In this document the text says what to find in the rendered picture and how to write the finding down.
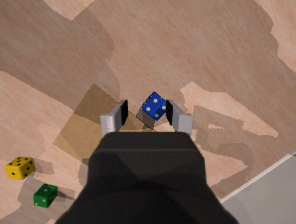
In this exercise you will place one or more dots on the green die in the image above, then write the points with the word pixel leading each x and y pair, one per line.
pixel 45 195

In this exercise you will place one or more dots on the blue die with white pips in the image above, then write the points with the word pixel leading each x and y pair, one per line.
pixel 154 106

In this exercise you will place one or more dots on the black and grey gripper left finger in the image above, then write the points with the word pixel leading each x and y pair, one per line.
pixel 112 121

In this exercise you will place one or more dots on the tan flat mat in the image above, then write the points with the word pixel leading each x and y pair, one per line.
pixel 82 133

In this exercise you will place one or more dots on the yellow die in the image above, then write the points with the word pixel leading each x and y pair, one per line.
pixel 20 168

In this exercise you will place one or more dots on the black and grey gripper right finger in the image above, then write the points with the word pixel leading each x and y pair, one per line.
pixel 180 121

